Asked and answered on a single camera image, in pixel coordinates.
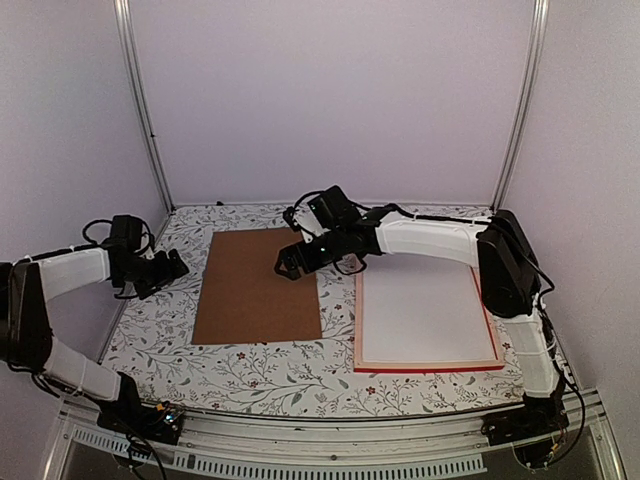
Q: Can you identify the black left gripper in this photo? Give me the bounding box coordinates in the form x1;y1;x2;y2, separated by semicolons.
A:
120;248;189;300

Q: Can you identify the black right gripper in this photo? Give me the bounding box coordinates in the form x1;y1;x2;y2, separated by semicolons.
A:
274;226;348;280

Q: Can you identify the brown backing board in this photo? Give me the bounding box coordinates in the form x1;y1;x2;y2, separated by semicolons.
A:
192;228;322;346

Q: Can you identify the red grey photo print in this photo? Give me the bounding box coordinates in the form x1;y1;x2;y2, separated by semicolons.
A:
360;262;494;364

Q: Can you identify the red wooden picture frame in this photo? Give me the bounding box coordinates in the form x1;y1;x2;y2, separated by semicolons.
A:
353;259;505;374

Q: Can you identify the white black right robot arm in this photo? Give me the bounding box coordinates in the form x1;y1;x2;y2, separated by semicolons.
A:
274;185;568;436

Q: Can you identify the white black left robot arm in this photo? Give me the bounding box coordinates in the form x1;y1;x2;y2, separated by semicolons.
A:
1;214;189;434

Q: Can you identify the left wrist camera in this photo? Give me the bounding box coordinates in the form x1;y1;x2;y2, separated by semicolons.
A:
141;247;156;260

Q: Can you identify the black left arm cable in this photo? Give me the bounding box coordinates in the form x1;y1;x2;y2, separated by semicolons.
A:
81;218;156;251

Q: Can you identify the aluminium front rail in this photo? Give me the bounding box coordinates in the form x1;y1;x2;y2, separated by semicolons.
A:
43;390;627;479

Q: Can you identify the left aluminium corner post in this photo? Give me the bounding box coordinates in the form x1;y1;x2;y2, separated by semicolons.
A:
113;0;175;213

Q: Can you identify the aluminium corner post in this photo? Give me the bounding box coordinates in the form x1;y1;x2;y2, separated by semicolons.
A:
491;0;550;211
113;0;175;213

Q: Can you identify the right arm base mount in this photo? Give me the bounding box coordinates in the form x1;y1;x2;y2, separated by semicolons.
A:
480;390;586;471

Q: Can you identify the right aluminium corner post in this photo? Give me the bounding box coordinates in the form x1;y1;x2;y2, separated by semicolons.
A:
491;0;550;211

